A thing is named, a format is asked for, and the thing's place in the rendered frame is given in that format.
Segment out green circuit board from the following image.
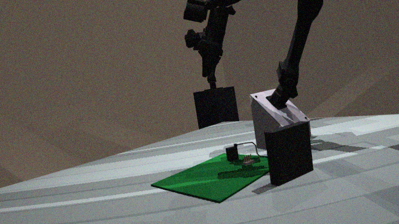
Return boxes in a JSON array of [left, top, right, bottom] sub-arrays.
[[151, 153, 269, 203]]

